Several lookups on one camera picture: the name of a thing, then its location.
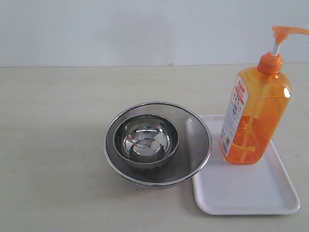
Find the stainless steel mesh strainer bowl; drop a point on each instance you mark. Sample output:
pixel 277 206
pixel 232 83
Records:
pixel 194 149

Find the orange pump soap bottle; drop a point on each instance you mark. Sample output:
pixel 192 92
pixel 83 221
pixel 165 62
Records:
pixel 258 100

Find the small stainless steel bowl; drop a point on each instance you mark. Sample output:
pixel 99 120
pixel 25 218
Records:
pixel 146 141

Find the white plastic tray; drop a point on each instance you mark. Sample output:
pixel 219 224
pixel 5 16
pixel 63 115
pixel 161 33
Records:
pixel 264 188

